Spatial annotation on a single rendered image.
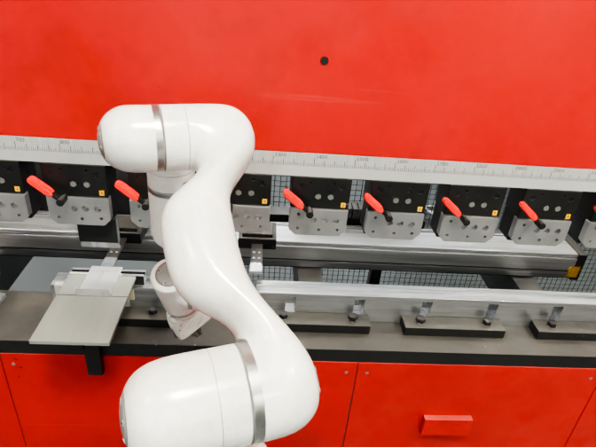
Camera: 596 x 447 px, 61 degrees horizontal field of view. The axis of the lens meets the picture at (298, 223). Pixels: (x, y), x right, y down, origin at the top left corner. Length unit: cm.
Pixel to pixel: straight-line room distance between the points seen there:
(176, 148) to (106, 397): 101
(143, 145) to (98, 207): 63
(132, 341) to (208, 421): 89
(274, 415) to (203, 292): 17
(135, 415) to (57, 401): 109
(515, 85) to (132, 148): 88
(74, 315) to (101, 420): 44
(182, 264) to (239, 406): 19
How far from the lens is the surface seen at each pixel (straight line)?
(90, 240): 145
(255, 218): 129
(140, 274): 148
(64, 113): 128
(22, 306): 165
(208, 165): 72
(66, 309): 140
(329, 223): 130
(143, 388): 60
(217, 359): 60
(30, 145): 134
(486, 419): 177
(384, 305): 151
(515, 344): 163
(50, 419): 174
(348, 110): 119
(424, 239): 178
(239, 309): 63
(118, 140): 75
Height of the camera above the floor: 185
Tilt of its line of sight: 30 degrees down
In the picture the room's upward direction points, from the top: 5 degrees clockwise
